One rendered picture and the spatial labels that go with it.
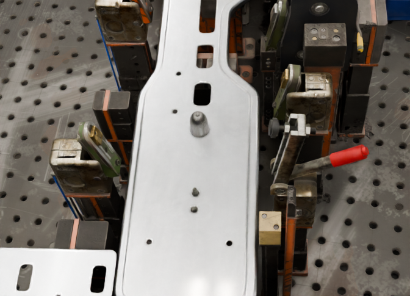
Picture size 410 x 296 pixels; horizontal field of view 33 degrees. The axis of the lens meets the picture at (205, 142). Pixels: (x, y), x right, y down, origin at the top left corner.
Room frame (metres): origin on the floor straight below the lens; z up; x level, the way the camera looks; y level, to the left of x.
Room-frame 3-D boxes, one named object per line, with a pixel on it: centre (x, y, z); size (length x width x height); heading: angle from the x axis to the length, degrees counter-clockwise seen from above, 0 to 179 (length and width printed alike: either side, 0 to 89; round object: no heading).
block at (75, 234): (0.50, 0.23, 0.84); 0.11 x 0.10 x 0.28; 79
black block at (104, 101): (0.76, 0.16, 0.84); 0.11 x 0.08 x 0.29; 79
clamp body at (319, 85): (0.68, -0.19, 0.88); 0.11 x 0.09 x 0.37; 79
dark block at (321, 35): (0.74, -0.23, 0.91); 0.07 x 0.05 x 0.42; 79
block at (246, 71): (1.00, -0.07, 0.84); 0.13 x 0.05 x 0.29; 79
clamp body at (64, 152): (0.64, 0.22, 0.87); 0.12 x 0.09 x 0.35; 79
